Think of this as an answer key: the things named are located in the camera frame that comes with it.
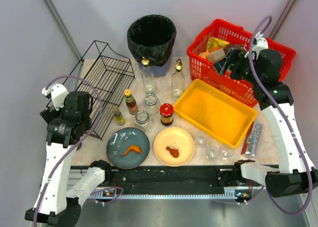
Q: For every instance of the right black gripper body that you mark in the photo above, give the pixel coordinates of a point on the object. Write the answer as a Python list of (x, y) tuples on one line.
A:
[(235, 63)]

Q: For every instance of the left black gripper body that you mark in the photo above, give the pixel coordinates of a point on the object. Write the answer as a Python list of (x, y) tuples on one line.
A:
[(46, 114)]

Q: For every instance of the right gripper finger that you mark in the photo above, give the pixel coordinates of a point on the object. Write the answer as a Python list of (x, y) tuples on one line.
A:
[(233, 55), (221, 66)]

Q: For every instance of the gold-capped glass bottle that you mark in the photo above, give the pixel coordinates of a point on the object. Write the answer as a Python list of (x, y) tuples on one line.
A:
[(177, 81), (148, 77)]

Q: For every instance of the small yellow seasoning bottle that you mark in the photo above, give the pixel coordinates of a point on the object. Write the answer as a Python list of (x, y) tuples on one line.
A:
[(117, 115)]

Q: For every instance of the red-brown sauce bottle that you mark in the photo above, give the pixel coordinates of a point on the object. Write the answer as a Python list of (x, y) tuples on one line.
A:
[(130, 102)]

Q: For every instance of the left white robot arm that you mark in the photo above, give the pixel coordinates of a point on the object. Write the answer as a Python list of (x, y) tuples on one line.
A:
[(56, 205)]

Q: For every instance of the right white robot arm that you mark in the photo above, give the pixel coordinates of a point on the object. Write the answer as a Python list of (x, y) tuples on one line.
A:
[(260, 67)]

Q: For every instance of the brown cardboard box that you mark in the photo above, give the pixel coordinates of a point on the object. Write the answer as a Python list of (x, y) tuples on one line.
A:
[(216, 55)]

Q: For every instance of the red plastic shopping basket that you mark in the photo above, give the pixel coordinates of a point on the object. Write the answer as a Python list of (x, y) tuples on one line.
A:
[(204, 70)]

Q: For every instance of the yellow snack bag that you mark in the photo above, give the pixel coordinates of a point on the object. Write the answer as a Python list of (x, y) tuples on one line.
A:
[(215, 43)]

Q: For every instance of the blue ceramic plate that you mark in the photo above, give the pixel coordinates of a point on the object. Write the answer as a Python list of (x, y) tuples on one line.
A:
[(119, 142)]

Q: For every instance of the yellow plastic tray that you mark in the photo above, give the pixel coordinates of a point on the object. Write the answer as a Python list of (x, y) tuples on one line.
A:
[(214, 112)]

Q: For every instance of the front empty glass jar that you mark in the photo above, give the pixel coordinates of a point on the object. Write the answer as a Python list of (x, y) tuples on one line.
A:
[(143, 121)]

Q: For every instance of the empty glass jar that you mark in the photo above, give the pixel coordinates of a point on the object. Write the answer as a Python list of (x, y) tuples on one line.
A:
[(143, 121), (151, 103)]

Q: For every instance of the red-lidded sauce jar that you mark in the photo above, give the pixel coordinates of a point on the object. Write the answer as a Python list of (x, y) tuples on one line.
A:
[(166, 114)]

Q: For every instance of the chicken wing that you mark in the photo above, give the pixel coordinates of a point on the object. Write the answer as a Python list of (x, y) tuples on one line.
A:
[(132, 148)]

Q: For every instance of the trash bin with black bag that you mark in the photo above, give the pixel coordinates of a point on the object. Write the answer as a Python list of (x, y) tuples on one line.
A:
[(152, 37)]

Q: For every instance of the left small glass cup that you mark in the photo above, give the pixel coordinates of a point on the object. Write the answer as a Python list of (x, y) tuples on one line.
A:
[(201, 140)]

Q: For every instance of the small glass cup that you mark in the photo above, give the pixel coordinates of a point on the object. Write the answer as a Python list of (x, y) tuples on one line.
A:
[(201, 140), (226, 151), (212, 152)]

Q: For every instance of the rear empty glass jar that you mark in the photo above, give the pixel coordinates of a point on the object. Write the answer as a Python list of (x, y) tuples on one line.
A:
[(151, 103)]

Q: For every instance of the silver foil packet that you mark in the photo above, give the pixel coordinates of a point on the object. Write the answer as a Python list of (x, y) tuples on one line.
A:
[(252, 140)]

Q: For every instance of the cream ceramic plate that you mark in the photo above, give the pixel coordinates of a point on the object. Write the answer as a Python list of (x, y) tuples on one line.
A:
[(176, 138)]

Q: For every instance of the right small glass cup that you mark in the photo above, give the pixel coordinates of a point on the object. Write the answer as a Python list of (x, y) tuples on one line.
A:
[(226, 151)]

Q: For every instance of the middle small glass cup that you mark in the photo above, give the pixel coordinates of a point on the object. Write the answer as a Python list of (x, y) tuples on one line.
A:
[(212, 152)]

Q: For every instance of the chicken drumstick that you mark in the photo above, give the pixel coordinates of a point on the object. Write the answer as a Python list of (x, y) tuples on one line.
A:
[(173, 152)]

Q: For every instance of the black wire rack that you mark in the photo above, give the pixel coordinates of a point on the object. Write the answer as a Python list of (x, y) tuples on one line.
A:
[(110, 73)]

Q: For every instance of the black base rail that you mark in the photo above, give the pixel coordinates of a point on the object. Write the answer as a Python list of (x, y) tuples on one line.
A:
[(166, 180)]

